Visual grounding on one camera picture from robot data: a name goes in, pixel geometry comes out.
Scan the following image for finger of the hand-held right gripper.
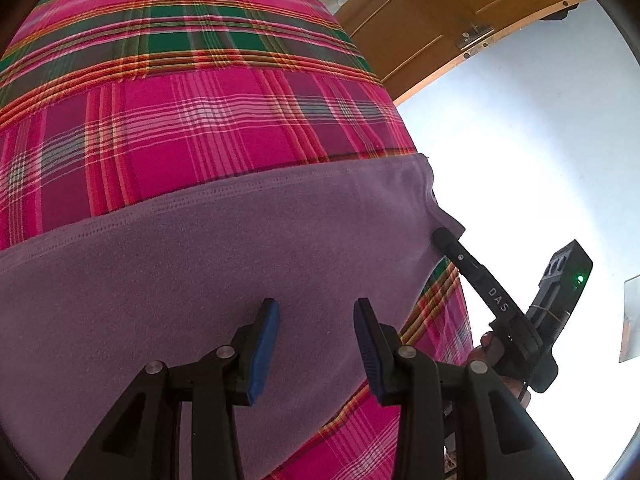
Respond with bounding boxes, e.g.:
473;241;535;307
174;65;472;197
431;227;526;322

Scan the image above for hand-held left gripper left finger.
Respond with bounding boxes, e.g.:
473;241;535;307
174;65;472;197
64;298;281;480

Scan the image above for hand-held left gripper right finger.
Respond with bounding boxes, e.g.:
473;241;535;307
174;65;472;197
353;298;576;480

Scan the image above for purple fleece pants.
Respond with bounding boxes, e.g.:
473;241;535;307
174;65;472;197
0;152;466;480

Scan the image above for person's right hand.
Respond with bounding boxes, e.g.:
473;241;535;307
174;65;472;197
470;332;532;407

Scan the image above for grey rectangular panel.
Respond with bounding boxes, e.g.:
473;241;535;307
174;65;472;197
619;275;640;363

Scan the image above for metal door lock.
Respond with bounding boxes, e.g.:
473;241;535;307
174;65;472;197
456;21;496;58

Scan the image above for pink green plaid bed sheet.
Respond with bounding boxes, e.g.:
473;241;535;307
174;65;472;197
0;0;473;480

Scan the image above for wooden door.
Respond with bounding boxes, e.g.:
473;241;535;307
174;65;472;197
332;0;593;106

